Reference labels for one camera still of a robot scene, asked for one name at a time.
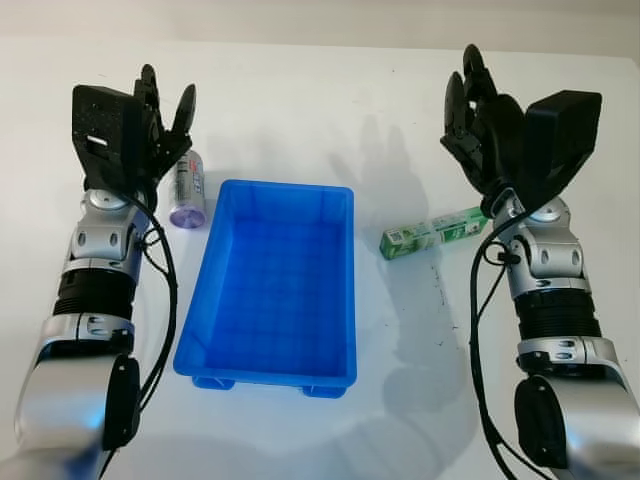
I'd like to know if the green toothpaste box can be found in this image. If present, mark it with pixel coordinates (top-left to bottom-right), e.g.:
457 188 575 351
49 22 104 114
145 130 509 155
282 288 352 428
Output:
382 205 489 261

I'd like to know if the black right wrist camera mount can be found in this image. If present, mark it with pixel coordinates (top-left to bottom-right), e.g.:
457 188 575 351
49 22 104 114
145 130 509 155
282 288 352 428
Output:
519 89 603 214

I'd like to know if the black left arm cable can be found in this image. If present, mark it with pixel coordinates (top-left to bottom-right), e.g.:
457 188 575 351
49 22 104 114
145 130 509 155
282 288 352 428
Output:
99 192 180 480

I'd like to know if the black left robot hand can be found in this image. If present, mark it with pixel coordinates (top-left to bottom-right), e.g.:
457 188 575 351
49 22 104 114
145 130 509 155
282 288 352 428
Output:
82 63 197 201

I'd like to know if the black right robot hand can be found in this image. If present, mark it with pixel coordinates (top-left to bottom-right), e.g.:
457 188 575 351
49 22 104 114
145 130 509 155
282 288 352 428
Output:
439 43 539 211

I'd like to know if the silver bottle with purple cap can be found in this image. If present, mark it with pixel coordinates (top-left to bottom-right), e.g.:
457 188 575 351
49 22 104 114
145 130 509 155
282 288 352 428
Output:
168 149 207 230

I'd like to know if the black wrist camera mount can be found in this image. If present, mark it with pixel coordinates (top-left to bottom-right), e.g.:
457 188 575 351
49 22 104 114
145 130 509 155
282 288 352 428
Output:
71 84 144 179
519 89 603 214

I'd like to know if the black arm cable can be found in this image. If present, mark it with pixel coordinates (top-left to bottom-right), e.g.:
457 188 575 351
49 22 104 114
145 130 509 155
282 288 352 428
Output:
467 234 524 480
99 192 180 480

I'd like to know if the blue plastic tray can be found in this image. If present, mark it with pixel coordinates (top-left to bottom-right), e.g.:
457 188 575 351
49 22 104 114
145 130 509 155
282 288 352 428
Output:
172 179 360 400

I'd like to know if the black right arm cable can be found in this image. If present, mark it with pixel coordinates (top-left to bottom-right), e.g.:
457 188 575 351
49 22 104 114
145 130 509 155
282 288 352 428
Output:
467 234 524 480

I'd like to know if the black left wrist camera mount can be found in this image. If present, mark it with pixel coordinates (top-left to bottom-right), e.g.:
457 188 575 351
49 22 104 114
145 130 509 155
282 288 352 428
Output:
71 84 144 179

